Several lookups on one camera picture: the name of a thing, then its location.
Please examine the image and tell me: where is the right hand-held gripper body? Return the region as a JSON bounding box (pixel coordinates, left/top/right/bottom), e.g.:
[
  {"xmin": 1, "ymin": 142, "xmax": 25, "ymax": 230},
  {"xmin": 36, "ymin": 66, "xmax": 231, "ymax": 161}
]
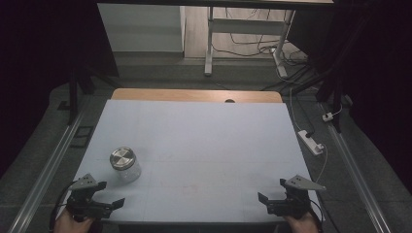
[{"xmin": 266, "ymin": 174, "xmax": 327, "ymax": 220}]

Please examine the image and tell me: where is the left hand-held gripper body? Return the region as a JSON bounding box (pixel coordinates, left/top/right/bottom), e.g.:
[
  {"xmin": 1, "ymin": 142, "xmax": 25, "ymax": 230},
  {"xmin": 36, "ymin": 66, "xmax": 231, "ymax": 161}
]
[{"xmin": 65, "ymin": 173, "xmax": 113, "ymax": 223}]

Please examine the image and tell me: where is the clear glass jar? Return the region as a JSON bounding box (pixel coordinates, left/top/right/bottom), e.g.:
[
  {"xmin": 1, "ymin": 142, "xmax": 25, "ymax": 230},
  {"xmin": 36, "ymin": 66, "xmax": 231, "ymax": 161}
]
[{"xmin": 113, "ymin": 156, "xmax": 143, "ymax": 183}]

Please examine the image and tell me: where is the round silver metal lid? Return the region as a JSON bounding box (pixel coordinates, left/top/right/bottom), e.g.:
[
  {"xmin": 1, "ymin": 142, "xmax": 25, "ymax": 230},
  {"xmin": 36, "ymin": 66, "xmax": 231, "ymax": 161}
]
[{"xmin": 109, "ymin": 146, "xmax": 137, "ymax": 172}]

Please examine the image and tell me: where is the person's right hand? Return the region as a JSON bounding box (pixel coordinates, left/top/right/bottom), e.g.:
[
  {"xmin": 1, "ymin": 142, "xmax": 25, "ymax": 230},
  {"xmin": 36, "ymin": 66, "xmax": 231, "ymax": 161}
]
[{"xmin": 284, "ymin": 211, "xmax": 321, "ymax": 233}]

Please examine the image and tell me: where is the person's left hand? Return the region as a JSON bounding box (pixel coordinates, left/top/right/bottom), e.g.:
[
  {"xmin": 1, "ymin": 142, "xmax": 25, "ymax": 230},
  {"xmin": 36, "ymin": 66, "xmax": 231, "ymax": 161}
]
[{"xmin": 52, "ymin": 208, "xmax": 95, "ymax": 233}]

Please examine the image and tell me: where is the white power strip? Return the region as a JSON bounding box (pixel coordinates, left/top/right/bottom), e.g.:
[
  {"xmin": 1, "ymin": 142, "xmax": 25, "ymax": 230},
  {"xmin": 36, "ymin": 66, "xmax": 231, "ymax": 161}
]
[{"xmin": 297, "ymin": 129, "xmax": 326, "ymax": 156}]

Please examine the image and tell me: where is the white table sheet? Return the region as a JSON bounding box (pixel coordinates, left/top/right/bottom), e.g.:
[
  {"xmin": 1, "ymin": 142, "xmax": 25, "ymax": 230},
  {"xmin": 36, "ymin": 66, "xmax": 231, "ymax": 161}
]
[{"xmin": 55, "ymin": 99, "xmax": 326, "ymax": 224}]

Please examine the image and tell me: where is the wooden table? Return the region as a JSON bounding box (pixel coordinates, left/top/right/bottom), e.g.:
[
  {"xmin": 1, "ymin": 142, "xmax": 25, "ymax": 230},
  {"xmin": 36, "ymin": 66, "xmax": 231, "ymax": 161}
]
[{"xmin": 111, "ymin": 87, "xmax": 284, "ymax": 104}]

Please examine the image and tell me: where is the dark curtain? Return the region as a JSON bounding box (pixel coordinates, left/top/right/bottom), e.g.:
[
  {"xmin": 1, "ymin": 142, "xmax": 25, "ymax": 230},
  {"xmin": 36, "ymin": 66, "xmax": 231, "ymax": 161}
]
[
  {"xmin": 287, "ymin": 0, "xmax": 412, "ymax": 197},
  {"xmin": 0, "ymin": 0, "xmax": 120, "ymax": 180}
]

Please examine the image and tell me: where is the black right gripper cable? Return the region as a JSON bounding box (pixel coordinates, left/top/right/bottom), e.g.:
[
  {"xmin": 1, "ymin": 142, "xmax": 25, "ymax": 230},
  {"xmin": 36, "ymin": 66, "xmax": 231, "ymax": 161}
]
[{"xmin": 307, "ymin": 197, "xmax": 326, "ymax": 225}]

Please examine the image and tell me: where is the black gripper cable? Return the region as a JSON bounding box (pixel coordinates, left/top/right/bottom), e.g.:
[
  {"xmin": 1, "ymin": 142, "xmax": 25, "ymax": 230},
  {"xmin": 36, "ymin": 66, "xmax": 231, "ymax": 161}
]
[
  {"xmin": 48, "ymin": 181, "xmax": 78, "ymax": 233},
  {"xmin": 307, "ymin": 197, "xmax": 326, "ymax": 225}
]

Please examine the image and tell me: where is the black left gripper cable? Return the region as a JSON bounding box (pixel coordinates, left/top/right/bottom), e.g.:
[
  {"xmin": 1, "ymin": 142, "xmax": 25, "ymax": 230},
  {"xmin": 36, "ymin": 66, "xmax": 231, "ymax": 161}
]
[{"xmin": 48, "ymin": 181, "xmax": 78, "ymax": 233}]

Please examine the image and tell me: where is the thin white cable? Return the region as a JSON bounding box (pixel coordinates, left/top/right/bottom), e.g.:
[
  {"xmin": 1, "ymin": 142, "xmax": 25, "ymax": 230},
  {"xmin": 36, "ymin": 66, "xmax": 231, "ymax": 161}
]
[{"xmin": 289, "ymin": 86, "xmax": 329, "ymax": 184}]

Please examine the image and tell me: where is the aluminium floor rail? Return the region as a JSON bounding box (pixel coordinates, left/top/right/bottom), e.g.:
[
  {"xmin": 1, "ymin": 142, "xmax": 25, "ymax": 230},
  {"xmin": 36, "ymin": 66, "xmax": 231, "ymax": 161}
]
[
  {"xmin": 319, "ymin": 102, "xmax": 394, "ymax": 233},
  {"xmin": 8, "ymin": 105, "xmax": 89, "ymax": 233}
]

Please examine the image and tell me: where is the black rectangular floor frame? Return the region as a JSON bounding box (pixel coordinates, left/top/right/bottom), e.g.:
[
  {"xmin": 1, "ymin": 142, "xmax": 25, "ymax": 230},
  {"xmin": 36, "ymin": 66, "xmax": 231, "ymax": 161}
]
[{"xmin": 70, "ymin": 124, "xmax": 95, "ymax": 150}]

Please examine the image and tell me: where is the tangle of dark floor cables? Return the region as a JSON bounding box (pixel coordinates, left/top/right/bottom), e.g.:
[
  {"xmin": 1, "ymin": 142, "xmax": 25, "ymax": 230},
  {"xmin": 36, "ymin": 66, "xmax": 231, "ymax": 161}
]
[{"xmin": 212, "ymin": 7, "xmax": 309, "ymax": 67}]

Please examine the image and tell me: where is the white desk frame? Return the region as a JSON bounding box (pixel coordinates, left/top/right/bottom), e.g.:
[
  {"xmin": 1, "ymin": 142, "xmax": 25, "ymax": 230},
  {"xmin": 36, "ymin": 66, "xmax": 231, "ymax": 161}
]
[{"xmin": 203, "ymin": 6, "xmax": 296, "ymax": 79}]

